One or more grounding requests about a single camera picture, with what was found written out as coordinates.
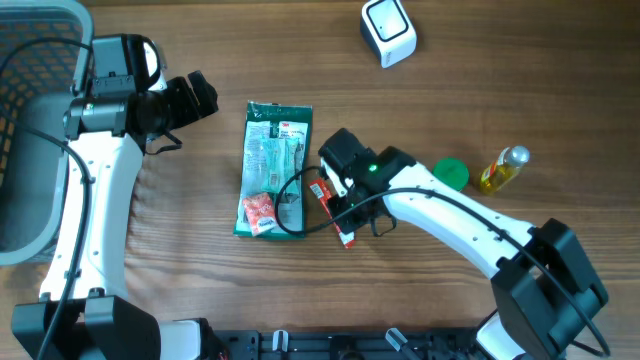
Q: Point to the white barcode scanner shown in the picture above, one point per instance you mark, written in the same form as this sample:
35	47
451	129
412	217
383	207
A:
387	29

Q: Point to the light green sachet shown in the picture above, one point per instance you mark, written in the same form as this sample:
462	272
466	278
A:
280	162

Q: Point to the green lid jar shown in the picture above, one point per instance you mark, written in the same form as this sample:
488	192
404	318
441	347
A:
452	172

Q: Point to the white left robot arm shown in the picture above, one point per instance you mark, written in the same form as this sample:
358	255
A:
83	311

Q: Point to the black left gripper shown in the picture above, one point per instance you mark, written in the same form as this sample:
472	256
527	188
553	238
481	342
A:
191	107

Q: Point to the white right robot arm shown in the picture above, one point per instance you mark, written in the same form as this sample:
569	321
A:
546	290

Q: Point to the yellow oil bottle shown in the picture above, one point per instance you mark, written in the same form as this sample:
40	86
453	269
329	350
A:
506	167

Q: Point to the red sachet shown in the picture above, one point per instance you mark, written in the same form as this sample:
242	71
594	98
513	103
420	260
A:
321	190

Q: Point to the orange tissue pack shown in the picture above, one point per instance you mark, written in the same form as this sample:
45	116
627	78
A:
260	213

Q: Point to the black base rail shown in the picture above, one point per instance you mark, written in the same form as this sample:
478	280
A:
446	344

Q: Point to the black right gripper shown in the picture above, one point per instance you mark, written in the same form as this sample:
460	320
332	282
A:
353	222

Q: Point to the green glove package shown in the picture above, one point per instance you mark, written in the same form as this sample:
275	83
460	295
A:
276	121

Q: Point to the grey plastic basket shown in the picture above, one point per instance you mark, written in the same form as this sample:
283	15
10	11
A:
44	66

